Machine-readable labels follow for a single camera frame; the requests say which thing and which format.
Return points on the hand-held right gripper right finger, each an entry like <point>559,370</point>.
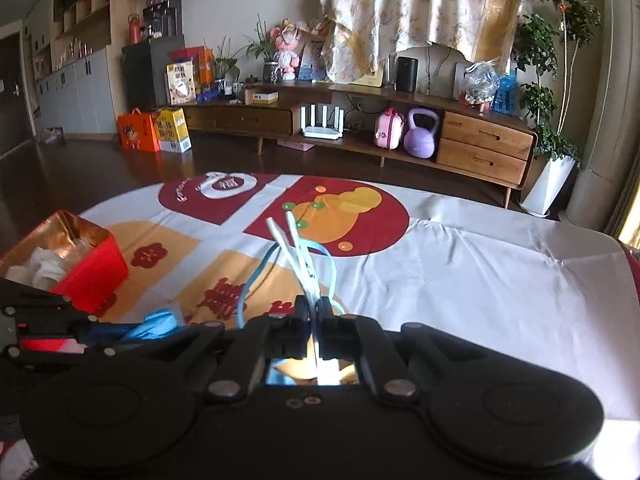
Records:
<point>332,335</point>

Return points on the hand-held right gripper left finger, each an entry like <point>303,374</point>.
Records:
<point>290,335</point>

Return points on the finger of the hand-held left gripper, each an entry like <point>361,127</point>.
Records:
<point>45,357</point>
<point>35,315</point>

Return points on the white tissue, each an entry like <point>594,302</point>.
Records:
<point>45,270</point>

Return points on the red tin box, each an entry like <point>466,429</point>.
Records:
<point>95,280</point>

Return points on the clear bagged white mask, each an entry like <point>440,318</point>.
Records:
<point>82,250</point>

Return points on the blue rubber glove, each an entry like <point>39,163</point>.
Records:
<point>155,325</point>

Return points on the printed tablecloth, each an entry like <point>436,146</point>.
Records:
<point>475,285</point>

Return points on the pair of shoes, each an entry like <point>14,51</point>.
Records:
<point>52,135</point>

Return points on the pink flat box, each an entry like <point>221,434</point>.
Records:
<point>295,145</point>

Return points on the white router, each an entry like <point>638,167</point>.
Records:
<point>322,133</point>

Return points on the orange gift bag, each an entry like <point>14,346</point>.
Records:
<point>137,132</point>
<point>206,67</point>

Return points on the pink toy suitcase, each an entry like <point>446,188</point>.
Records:
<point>389,132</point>

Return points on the purple kettlebell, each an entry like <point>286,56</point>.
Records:
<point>420,142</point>

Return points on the dark wooden door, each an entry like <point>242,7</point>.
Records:
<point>12,100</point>

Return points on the wooden TV cabinet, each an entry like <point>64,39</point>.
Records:
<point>255,120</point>

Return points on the yellow carton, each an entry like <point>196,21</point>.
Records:
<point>172,127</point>

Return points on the small beige box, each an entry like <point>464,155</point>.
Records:
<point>262,96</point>

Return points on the blue toy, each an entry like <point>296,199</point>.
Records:
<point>207,96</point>

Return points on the dark teapot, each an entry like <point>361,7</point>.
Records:
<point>252,80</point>

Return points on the yellow card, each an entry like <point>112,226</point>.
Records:
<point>367,79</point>

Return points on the potted orchid plant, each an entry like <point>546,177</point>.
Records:
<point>271,72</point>

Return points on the black cabinet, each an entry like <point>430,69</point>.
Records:
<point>145,75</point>

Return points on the black cylinder speaker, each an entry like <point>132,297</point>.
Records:
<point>407,75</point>

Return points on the white yellow cereal box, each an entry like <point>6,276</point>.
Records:
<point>181,85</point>

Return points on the purple picture card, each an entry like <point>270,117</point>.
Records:
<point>312,62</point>

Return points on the leafy potted plant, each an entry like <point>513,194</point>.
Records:
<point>220,65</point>

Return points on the pink doll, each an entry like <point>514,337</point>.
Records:
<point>287,55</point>

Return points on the grey cushion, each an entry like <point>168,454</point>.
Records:
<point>440,70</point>

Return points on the clear plastic bag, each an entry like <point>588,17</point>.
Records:
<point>477,80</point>

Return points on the blue bag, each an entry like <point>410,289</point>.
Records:
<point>505,92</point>

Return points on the red thermos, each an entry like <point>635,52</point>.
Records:
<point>135,32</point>

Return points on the red gift box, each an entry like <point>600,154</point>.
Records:
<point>185,54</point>

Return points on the yellow curtain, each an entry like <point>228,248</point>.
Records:
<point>631,225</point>

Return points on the black water dispenser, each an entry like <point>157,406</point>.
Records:
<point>167,20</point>

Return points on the floral cloth cover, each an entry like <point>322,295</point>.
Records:
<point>425,5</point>

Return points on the potted green tree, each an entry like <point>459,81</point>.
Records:
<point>537,45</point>

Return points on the white standing air conditioner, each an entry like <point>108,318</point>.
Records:
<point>610,110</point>

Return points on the wooden wall shelving unit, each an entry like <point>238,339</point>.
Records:
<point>85,90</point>

